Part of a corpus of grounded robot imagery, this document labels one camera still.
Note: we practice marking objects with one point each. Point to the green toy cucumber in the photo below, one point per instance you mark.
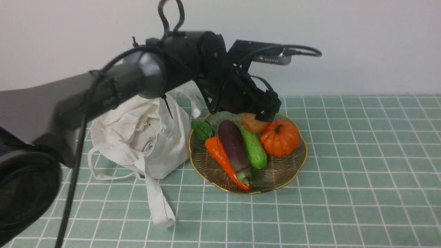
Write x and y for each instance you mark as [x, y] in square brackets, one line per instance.
[256, 154]

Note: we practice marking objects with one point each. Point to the orange toy pumpkin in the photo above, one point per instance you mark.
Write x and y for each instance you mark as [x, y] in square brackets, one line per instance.
[280, 138]

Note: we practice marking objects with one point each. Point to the purple toy eggplant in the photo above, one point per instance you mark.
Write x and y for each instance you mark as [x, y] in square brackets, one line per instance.
[234, 145]

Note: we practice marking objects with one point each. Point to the tan toy potato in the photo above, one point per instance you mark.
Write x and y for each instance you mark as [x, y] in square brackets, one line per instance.
[251, 124]

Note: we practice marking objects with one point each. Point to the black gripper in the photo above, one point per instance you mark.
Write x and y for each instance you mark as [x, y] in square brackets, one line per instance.
[226, 84]

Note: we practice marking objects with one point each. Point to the gold-rimmed glass basket plate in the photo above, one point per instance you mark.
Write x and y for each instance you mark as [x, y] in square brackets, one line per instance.
[279, 172]

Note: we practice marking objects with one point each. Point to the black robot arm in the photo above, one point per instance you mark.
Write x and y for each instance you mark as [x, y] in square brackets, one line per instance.
[43, 127]

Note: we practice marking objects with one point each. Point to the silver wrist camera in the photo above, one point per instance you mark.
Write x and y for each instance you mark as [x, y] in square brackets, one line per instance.
[274, 56]

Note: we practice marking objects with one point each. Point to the orange toy carrot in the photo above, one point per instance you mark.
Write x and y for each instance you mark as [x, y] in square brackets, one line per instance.
[205, 133]

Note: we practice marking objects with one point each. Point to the green checkered tablecloth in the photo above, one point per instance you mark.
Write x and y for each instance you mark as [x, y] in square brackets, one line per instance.
[371, 179]

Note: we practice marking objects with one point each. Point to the white cloth bag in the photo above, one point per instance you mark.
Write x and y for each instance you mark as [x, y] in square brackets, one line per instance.
[148, 137]

